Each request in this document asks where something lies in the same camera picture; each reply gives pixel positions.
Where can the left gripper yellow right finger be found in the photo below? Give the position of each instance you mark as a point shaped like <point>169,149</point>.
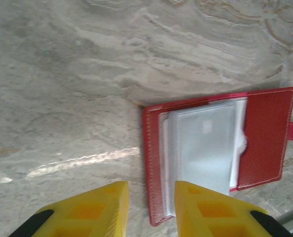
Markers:
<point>210,212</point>

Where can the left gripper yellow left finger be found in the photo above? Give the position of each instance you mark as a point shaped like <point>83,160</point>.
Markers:
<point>92,212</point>

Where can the white credit card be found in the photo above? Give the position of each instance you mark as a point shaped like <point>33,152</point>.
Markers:
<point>205,153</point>

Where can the red leather card holder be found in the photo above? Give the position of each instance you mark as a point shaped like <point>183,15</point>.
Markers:
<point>265,138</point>

